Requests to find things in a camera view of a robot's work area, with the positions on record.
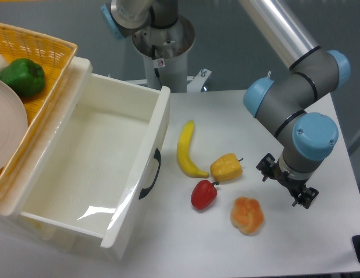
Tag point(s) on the white plastic drawer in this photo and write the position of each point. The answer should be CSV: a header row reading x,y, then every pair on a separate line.
x,y
143,116

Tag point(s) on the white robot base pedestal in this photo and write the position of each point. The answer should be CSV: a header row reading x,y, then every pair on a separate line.
x,y
165,57

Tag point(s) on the black drawer handle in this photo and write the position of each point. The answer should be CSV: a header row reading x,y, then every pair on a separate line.
x,y
152,175

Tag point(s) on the red bell pepper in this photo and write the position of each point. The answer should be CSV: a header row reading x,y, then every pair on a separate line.
x,y
204,194

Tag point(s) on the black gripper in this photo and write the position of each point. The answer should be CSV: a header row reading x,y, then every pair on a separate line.
x,y
291,179

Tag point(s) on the green bell pepper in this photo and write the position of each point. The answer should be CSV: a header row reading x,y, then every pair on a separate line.
x,y
25,77

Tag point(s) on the yellow woven basket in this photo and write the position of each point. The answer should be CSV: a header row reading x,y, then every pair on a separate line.
x,y
54,56

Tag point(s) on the yellow bell pepper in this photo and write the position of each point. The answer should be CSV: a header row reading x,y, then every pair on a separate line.
x,y
226,167

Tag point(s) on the pink plate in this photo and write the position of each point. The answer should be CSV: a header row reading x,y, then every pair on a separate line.
x,y
13,123

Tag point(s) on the yellow banana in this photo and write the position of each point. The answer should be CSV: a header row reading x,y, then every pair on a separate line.
x,y
184,161

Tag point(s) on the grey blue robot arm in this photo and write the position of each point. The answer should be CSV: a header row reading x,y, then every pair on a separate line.
x,y
307,138

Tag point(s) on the round flower-shaped bread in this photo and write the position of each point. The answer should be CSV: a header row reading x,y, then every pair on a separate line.
x,y
246,215

